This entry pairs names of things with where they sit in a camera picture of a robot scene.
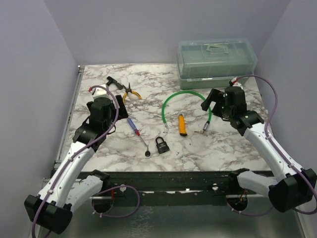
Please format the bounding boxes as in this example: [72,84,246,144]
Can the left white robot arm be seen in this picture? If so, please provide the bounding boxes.
[24,95,128,237]

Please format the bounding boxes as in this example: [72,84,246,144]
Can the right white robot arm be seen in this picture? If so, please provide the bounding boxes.
[201,86,317,212]

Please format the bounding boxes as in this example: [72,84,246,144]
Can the black mounting rail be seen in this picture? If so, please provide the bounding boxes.
[51,168,263,208]

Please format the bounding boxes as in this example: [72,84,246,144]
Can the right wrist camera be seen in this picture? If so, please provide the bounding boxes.
[229,79,243,89]

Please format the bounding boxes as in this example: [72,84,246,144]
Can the green cable lock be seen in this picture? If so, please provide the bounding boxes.
[161,90,212,131]

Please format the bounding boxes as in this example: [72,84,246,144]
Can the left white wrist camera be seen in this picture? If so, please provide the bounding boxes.
[91,87,110,100]

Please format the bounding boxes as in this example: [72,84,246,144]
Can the clear green plastic toolbox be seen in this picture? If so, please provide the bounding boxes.
[176,38,258,90]

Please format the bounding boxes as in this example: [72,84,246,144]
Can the yellow handled pliers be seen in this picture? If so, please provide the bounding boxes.
[122,83,143,104]

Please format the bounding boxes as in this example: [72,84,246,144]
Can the blue red screwdriver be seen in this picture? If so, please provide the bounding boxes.
[127,118,148,148]

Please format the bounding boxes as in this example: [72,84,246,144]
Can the black padlock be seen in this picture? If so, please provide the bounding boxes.
[155,136,169,154]

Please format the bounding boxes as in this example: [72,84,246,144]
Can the black t-shaped tool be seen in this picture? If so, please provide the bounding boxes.
[106,76,123,90]

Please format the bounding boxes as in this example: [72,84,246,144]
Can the left aluminium extrusion rail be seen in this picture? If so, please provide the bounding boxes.
[53,65,85,168]

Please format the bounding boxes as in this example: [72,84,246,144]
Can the orange utility knife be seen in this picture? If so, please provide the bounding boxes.
[178,114,187,137]

